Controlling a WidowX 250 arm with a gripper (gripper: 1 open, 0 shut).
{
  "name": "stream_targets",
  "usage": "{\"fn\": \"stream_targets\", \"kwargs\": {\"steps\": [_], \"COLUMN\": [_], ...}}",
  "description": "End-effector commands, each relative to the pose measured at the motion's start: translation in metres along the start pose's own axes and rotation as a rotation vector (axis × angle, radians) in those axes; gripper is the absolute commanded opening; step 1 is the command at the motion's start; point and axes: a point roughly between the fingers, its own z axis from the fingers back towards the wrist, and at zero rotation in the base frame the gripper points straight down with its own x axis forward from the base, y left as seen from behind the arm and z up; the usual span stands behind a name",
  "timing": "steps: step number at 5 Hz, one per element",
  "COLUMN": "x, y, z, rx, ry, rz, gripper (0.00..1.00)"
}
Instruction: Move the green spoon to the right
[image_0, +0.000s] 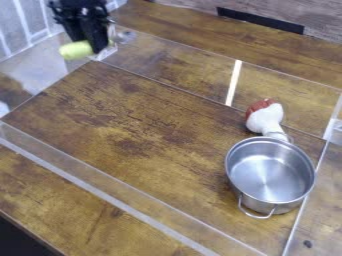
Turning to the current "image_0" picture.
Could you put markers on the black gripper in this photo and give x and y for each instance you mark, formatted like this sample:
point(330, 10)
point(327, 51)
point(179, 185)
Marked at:
point(68, 11)

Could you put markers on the red white toy mushroom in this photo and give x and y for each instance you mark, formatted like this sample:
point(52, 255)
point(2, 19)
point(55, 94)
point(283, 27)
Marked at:
point(263, 117)

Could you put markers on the clear acrylic front barrier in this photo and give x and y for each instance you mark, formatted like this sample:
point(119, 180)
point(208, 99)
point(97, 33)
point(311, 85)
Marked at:
point(179, 225)

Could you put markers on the stainless steel pot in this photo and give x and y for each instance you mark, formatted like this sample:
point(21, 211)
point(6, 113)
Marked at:
point(271, 176)

